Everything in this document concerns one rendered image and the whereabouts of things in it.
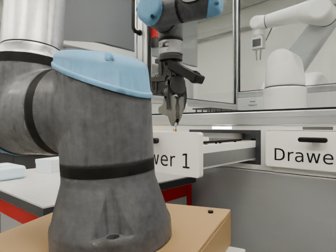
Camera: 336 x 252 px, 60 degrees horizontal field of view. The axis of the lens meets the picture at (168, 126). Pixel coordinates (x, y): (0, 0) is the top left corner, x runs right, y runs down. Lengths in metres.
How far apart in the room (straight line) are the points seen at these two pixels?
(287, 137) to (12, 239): 0.75
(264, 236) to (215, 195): 0.21
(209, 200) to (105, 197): 0.82
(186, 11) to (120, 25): 1.07
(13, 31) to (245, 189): 0.83
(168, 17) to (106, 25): 0.98
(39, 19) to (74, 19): 1.19
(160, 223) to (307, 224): 0.69
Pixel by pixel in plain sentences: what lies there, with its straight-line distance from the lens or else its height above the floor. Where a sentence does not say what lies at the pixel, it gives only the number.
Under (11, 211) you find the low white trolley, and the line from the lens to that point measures 0.95.
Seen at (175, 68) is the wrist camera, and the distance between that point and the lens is 0.87.
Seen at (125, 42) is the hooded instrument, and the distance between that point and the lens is 1.83.
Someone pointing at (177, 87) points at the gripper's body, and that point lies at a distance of 0.88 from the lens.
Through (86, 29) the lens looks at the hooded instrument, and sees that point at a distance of 1.68.
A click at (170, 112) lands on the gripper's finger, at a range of 0.86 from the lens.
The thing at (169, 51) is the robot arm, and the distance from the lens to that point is 0.88.
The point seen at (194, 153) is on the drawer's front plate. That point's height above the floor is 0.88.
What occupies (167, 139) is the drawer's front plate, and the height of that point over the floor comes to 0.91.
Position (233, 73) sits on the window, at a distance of 1.07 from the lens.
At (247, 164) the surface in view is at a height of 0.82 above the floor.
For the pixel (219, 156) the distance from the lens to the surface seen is 0.81.
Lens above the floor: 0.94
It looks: level
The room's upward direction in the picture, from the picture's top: straight up
